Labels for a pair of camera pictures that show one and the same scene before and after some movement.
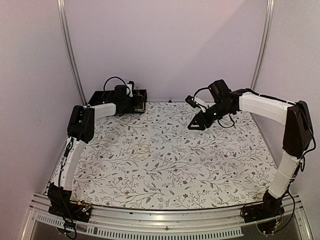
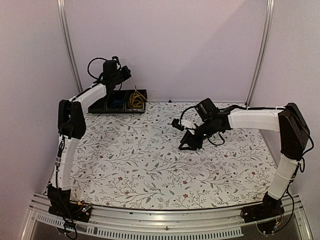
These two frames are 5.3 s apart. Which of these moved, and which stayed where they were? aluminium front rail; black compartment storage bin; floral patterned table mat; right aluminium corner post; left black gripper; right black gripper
Moved: left black gripper; right black gripper
Stayed: floral patterned table mat; right aluminium corner post; aluminium front rail; black compartment storage bin
